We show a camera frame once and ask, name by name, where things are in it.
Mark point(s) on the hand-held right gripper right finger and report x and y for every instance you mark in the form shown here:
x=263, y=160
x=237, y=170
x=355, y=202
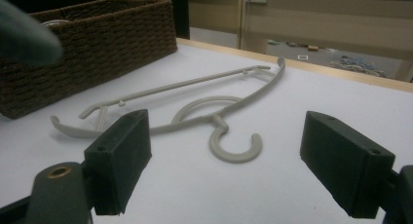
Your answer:
x=347, y=165

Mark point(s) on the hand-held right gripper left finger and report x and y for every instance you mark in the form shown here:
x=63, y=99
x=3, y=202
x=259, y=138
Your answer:
x=120, y=162

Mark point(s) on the brown wicker basket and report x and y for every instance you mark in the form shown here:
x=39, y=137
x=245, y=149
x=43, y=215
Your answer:
x=113, y=48

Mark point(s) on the grey plastic clothes hanger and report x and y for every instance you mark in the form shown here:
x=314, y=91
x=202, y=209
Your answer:
x=233, y=158

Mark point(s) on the small white tag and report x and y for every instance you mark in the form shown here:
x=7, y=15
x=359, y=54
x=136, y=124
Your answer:
x=302, y=57

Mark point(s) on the small brown block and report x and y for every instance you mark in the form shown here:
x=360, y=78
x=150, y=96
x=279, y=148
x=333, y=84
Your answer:
x=313, y=48

